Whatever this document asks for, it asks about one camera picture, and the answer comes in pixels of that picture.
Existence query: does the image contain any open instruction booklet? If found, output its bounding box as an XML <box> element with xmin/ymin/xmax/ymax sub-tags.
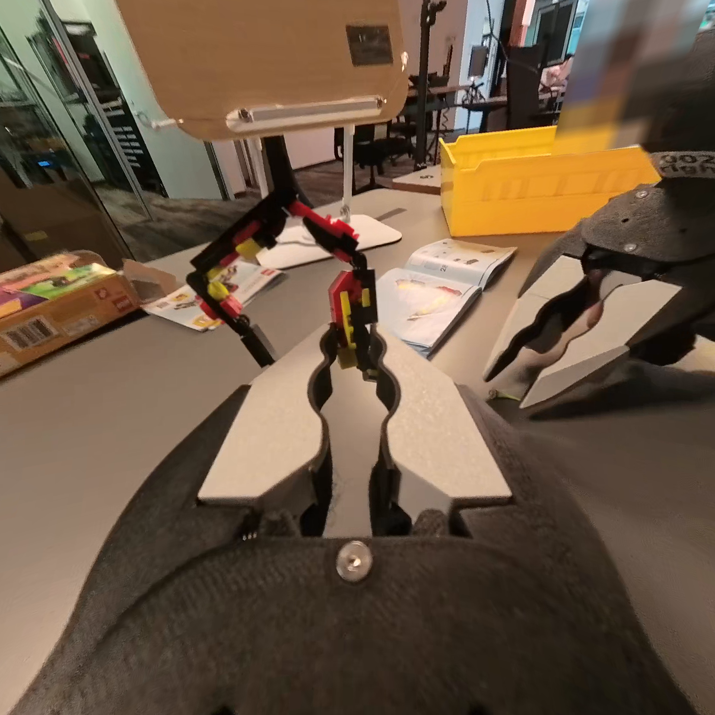
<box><xmin>376</xmin><ymin>238</ymin><xmax>518</xmax><ymax>358</ymax></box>

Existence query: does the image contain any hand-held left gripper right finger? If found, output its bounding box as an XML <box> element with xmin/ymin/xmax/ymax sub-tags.
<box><xmin>371</xmin><ymin>324</ymin><xmax>513</xmax><ymax>512</ymax></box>

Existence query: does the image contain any orange cardboard lego box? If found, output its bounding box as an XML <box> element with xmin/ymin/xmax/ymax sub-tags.
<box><xmin>0</xmin><ymin>250</ymin><xmax>177</xmax><ymax>378</ymax></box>

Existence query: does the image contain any closed instruction booklet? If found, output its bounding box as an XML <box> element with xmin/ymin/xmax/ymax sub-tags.
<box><xmin>141</xmin><ymin>261</ymin><xmax>284</xmax><ymax>333</ymax></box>

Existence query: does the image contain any yellow plastic bin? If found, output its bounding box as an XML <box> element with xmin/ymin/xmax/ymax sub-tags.
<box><xmin>438</xmin><ymin>125</ymin><xmax>662</xmax><ymax>238</ymax></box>

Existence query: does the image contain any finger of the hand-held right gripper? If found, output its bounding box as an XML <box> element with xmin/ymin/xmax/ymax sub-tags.
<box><xmin>482</xmin><ymin>254</ymin><xmax>590</xmax><ymax>384</ymax></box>
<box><xmin>518</xmin><ymin>281</ymin><xmax>684</xmax><ymax>410</ymax></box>

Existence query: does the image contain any black tripod stand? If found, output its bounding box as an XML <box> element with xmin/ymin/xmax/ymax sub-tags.
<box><xmin>416</xmin><ymin>0</ymin><xmax>448</xmax><ymax>168</ymax></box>

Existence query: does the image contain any black red yellow lego model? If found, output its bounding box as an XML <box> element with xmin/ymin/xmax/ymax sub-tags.
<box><xmin>187</xmin><ymin>193</ymin><xmax>386</xmax><ymax>383</ymax></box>

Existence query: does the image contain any wooden board on white stand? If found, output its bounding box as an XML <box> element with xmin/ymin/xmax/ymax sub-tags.
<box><xmin>114</xmin><ymin>0</ymin><xmax>411</xmax><ymax>270</ymax></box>

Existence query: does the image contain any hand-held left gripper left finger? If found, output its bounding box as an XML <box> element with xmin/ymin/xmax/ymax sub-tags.
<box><xmin>197</xmin><ymin>325</ymin><xmax>337</xmax><ymax>505</ymax></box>

